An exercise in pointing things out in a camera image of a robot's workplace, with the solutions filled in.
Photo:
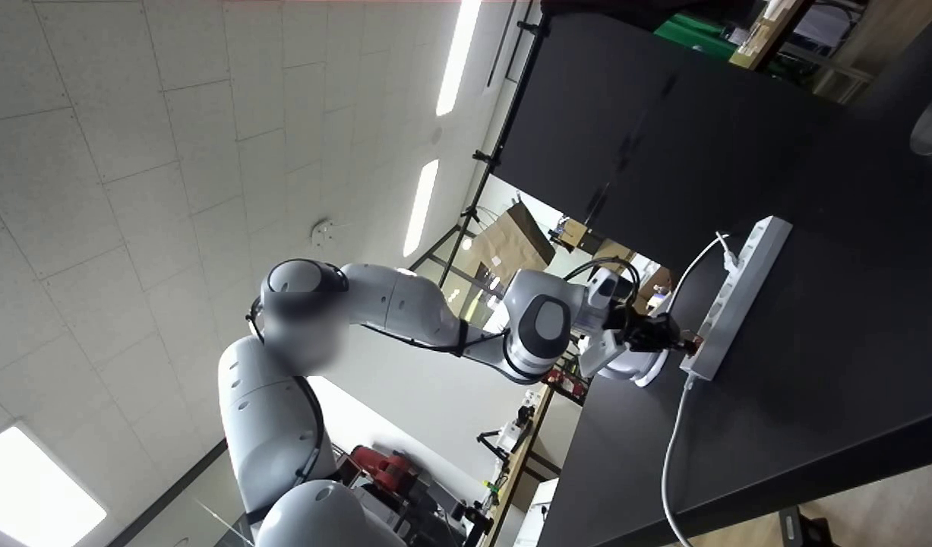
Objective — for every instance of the green box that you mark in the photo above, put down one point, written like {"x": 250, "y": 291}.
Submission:
{"x": 693, "y": 34}

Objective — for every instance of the square ceiling light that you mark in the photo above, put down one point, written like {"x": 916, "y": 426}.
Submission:
{"x": 33, "y": 494}

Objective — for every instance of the red tool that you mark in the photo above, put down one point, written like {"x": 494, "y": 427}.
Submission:
{"x": 386, "y": 467}

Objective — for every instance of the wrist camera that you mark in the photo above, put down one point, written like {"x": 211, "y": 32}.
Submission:
{"x": 601, "y": 354}

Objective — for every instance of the long ceiling light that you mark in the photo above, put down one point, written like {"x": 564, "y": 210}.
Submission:
{"x": 458, "y": 53}
{"x": 421, "y": 205}

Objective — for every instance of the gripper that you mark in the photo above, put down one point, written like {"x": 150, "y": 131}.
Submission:
{"x": 642, "y": 333}

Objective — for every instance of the smoke detector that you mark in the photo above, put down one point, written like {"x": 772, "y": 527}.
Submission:
{"x": 323, "y": 232}

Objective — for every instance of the camera on mount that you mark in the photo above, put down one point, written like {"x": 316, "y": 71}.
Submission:
{"x": 511, "y": 434}

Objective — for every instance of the cardboard box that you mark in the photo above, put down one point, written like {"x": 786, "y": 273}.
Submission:
{"x": 515, "y": 243}

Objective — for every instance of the black backdrop panel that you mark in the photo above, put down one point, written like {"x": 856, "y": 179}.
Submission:
{"x": 625, "y": 129}

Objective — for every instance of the black stand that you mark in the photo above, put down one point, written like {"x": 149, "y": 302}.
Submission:
{"x": 503, "y": 137}

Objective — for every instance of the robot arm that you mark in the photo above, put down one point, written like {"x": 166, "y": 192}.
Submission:
{"x": 405, "y": 304}

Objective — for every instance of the white round dish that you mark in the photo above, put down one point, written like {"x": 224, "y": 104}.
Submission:
{"x": 642, "y": 370}

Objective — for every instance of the white power strip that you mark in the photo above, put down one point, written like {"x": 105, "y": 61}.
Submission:
{"x": 739, "y": 292}

